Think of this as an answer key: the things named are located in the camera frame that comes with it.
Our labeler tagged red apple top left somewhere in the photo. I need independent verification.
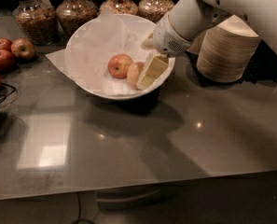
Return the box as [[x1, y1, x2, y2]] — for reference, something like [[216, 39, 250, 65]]
[[0, 38, 12, 51]]

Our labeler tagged black rubber mat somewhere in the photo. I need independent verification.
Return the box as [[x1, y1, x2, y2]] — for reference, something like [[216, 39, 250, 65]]
[[186, 41, 277, 87]]

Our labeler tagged glass cereal jar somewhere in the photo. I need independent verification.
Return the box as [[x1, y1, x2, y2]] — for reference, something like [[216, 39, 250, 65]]
[[13, 0, 59, 45], [100, 0, 138, 15], [56, 0, 99, 37], [138, 0, 174, 23]]

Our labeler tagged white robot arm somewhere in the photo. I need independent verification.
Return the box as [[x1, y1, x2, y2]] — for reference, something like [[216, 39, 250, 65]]
[[142, 0, 277, 86]]

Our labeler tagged red apple top right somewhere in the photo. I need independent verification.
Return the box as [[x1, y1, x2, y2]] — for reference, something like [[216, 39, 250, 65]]
[[11, 38, 35, 61]]

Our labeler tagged rear paper bowl stack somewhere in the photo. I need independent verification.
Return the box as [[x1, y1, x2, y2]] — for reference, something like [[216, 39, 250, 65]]
[[187, 32, 206, 55]]

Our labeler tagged yellow-red apple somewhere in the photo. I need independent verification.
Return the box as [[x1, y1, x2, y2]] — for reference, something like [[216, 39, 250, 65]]
[[127, 62, 145, 90], [108, 53, 133, 78]]

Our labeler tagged white bowl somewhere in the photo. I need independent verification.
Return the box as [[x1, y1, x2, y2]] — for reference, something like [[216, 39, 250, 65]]
[[64, 13, 176, 101]]

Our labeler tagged glass cereal jar far left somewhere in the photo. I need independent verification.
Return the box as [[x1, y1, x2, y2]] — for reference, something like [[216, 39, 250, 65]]
[[13, 0, 59, 45]]

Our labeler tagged white paper liner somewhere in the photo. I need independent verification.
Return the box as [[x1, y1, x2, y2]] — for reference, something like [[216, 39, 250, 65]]
[[45, 7, 173, 97]]

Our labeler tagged red apple middle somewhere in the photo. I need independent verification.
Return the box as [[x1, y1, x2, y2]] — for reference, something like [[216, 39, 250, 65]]
[[0, 49, 16, 73]]

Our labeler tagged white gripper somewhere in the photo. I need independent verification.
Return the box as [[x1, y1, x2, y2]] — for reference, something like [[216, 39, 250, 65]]
[[136, 11, 192, 90]]

